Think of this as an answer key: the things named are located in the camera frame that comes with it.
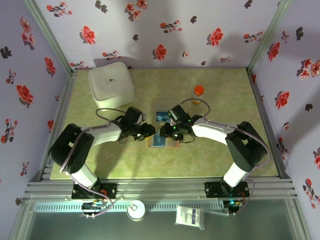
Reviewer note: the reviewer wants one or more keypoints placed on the blue credit card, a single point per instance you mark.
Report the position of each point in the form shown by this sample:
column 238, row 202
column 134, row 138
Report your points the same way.
column 162, row 116

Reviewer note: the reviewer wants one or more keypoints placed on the brown card holder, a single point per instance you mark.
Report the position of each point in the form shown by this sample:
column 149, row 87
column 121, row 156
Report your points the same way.
column 175, row 145

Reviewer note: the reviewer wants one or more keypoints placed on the blue card with white marks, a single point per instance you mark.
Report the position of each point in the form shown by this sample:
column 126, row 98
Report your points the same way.
column 160, row 142

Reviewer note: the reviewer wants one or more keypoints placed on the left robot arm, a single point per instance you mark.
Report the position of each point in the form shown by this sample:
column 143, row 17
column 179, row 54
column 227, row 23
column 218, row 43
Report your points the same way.
column 107, row 135

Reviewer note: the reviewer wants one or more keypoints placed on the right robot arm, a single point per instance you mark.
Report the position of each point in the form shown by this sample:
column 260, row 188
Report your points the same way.
column 210, row 131

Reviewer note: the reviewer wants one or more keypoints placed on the transparent acrylic card tray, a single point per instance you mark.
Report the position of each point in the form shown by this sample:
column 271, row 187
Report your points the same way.
column 163, row 103

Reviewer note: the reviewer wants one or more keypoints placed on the vitamin bottle with orange cap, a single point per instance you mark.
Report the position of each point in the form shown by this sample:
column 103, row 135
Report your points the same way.
column 198, row 93

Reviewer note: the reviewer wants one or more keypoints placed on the white square lidded box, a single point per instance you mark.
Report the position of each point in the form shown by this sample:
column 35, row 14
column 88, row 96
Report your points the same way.
column 110, row 82

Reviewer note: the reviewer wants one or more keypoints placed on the round tin can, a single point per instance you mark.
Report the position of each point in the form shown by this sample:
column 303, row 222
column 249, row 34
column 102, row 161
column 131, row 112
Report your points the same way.
column 136, row 211

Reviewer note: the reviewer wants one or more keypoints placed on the white tissue packet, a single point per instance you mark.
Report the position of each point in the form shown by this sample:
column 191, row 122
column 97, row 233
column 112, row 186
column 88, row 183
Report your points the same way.
column 190, row 217

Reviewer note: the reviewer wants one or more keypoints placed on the aluminium side rail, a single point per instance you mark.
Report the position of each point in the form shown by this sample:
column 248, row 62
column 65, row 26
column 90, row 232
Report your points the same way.
column 264, row 112
column 64, row 105

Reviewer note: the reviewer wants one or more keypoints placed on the wide aluminium base rail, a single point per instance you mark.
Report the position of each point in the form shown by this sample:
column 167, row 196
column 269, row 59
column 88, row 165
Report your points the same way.
column 160, row 187

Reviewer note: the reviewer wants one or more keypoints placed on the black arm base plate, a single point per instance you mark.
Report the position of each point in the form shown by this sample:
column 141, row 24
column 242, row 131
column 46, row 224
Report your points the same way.
column 110, row 191
column 212, row 190

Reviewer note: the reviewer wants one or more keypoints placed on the aluminium corner post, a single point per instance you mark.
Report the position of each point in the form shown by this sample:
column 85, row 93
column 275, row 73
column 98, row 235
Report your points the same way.
column 50, row 37
column 267, row 37

